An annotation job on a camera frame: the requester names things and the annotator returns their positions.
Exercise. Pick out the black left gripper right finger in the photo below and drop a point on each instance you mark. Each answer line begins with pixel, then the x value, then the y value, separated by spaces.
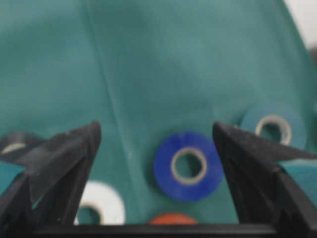
pixel 268 201

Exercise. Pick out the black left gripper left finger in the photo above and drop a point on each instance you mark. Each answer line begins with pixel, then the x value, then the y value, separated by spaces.
pixel 45 187

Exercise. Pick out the black tape roll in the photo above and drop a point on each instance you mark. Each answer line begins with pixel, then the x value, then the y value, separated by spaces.
pixel 16 144

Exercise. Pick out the blue tape roll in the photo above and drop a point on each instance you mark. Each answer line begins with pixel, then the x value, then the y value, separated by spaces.
pixel 181 188

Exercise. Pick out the white tape roll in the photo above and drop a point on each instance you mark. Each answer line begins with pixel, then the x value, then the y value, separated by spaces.
pixel 105 201

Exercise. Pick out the teal tape roll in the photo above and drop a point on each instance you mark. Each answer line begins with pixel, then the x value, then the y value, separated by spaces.
pixel 288 122

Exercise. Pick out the orange tape roll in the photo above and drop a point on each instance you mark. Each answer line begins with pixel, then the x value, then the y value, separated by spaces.
pixel 173 219

